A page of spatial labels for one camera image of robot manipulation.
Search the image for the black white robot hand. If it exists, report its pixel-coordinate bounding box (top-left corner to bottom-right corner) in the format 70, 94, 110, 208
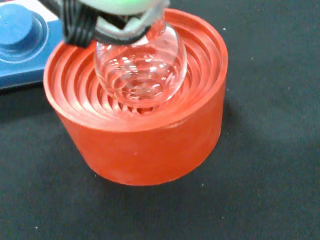
42, 0, 171, 48

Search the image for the red ribbed flask stand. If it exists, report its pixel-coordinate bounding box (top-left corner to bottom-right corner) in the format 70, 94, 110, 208
42, 8, 229, 187

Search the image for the blue base heater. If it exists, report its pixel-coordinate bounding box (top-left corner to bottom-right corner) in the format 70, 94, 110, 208
0, 0, 66, 90

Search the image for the black bench cloth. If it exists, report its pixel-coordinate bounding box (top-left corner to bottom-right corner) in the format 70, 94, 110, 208
0, 0, 320, 240

